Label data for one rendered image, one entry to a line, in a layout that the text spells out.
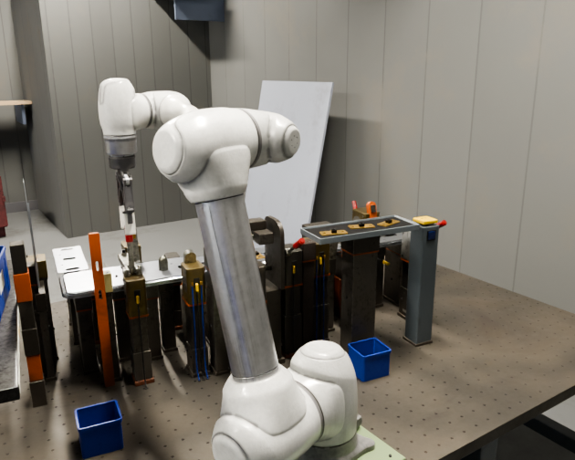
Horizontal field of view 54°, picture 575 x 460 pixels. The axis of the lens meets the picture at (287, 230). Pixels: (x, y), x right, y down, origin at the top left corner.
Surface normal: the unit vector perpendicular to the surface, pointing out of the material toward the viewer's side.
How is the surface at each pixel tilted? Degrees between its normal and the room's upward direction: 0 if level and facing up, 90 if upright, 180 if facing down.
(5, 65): 90
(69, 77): 90
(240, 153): 83
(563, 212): 90
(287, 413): 72
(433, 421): 0
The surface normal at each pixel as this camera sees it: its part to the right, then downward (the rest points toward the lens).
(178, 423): 0.00, -0.96
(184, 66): 0.55, 0.22
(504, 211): -0.83, 0.16
